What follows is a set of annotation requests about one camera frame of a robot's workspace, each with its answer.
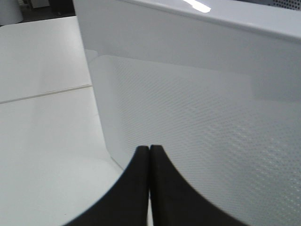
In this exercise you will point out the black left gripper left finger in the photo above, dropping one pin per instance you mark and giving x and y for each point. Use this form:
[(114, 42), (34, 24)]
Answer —
[(126, 202)]

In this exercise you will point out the white microwave door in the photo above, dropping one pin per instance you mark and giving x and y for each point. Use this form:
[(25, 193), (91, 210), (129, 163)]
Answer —
[(217, 83)]

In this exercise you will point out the white microwave oven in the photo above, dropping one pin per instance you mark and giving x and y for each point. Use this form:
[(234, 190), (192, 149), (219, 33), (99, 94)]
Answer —
[(288, 4)]

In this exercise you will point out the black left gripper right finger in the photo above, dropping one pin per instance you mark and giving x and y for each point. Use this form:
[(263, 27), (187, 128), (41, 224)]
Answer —
[(174, 202)]

